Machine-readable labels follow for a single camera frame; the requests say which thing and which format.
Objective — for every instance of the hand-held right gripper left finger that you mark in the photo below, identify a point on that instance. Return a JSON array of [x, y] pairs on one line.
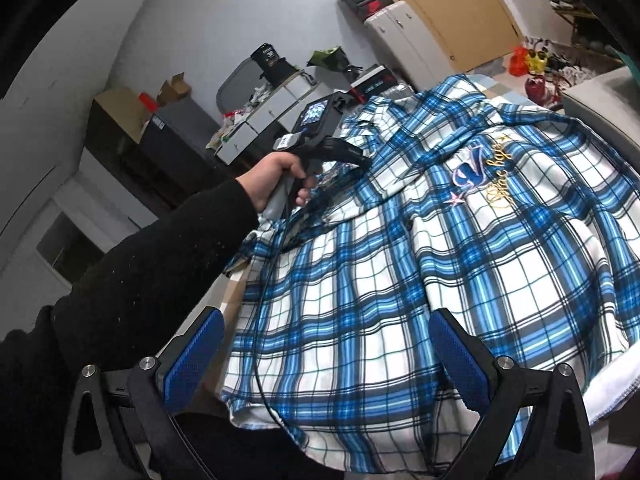
[[192, 365]]

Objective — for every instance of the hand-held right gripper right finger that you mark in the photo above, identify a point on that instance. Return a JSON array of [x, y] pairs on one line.
[[460, 365]]

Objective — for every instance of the blue white plaid shirt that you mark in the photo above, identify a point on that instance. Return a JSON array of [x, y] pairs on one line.
[[380, 280]]

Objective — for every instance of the person's left forearm black sleeve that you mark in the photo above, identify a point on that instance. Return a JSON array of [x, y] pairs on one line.
[[150, 280]]

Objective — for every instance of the person's left hand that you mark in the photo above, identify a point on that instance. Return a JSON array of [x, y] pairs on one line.
[[267, 180]]

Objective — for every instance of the grey dressing table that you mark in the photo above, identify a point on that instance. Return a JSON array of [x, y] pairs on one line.
[[272, 110]]

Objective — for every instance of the green wrapped bouquet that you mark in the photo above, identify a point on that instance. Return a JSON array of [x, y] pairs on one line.
[[327, 57]]

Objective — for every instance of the black round container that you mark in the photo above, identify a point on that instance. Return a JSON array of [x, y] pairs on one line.
[[270, 62]]

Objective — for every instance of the grey rounded mirror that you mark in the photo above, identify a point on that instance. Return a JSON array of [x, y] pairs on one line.
[[237, 82]]

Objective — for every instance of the pile of assorted packets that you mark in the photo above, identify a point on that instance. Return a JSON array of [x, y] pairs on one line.
[[230, 127]]

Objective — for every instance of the red black shoe box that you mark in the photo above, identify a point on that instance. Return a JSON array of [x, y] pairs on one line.
[[372, 9]]

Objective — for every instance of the white wardrobe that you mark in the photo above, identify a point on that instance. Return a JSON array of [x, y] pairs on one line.
[[410, 40]]

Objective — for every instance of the dark grey box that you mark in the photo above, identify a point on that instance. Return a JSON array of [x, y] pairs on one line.
[[180, 127]]

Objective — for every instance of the small open cardboard box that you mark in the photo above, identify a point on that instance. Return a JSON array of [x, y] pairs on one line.
[[172, 91]]

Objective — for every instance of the white cloth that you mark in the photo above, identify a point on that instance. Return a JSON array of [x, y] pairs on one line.
[[617, 380]]

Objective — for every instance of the small red item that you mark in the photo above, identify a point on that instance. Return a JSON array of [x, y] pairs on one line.
[[147, 100]]

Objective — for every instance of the black low cabinet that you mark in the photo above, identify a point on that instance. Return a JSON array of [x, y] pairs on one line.
[[150, 170]]

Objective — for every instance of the dark window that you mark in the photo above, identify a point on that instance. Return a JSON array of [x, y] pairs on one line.
[[70, 240]]

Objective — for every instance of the wooden door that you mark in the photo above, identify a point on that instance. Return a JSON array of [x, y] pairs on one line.
[[450, 0]]

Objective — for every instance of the large brown cardboard box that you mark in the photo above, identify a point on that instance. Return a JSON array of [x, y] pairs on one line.
[[117, 115]]

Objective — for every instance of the orange red bag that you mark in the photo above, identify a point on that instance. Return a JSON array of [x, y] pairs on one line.
[[520, 60]]

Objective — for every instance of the dark red round object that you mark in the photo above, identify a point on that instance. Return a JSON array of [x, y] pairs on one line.
[[537, 86]]

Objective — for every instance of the yellow toy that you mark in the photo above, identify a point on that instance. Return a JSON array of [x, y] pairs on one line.
[[537, 60]]

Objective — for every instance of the metal shoe rack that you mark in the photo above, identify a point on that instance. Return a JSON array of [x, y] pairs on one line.
[[575, 15]]

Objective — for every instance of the grey quilt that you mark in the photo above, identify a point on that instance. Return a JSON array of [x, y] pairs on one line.
[[605, 105]]

